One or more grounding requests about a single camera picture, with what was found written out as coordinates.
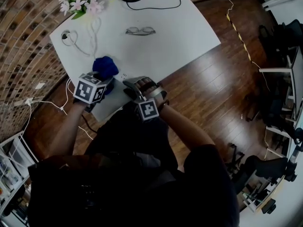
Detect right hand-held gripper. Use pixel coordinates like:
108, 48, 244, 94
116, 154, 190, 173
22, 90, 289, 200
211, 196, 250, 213
122, 76, 169, 123

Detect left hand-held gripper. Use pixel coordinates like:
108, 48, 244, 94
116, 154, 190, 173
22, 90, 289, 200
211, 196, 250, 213
72, 70, 116, 114

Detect blue cloth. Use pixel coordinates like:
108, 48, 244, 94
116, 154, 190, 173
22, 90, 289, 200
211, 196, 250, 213
92, 55, 120, 96

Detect white power strip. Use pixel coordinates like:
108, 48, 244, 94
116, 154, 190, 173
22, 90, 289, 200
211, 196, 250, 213
113, 69, 137, 84

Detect person's right forearm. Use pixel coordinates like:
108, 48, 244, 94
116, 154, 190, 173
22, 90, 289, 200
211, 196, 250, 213
159, 104, 215, 156

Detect person's left forearm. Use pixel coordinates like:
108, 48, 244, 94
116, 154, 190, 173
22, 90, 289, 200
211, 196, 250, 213
53, 101, 86, 157

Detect person's right hand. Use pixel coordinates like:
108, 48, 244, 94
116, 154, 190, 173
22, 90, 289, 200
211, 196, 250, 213
136, 78, 160, 92

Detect thin-framed eyeglasses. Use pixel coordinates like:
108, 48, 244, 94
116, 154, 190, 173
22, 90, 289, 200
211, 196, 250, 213
125, 26, 157, 36

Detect pink flowers in pot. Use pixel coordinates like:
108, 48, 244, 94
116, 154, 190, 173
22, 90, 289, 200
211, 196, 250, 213
58, 0, 106, 20

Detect person's body in black clothing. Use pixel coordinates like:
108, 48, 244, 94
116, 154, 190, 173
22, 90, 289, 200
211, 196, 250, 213
27, 105, 240, 227

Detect yellow black striped tape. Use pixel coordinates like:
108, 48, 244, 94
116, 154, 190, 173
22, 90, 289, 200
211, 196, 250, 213
226, 14, 252, 64

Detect white metal shelf rack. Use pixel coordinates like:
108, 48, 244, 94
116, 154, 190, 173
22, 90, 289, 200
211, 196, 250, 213
0, 130, 40, 204

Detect black office chair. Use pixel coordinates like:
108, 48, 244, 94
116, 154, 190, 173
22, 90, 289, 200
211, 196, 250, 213
258, 19, 303, 58
243, 155, 298, 184

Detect white office desk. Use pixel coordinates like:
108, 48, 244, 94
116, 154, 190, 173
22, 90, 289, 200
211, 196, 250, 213
258, 47, 303, 125

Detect white power strip cable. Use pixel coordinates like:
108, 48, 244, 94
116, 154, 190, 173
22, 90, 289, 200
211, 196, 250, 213
61, 17, 103, 58

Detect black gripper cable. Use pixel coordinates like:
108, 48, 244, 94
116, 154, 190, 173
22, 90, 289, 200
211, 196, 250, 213
81, 113, 98, 134

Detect white floor cable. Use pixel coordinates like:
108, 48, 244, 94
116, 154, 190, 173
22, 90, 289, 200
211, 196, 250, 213
29, 78, 95, 141
223, 0, 271, 92

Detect white thin cable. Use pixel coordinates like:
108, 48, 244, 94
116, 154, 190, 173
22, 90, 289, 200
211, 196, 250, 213
0, 104, 33, 182

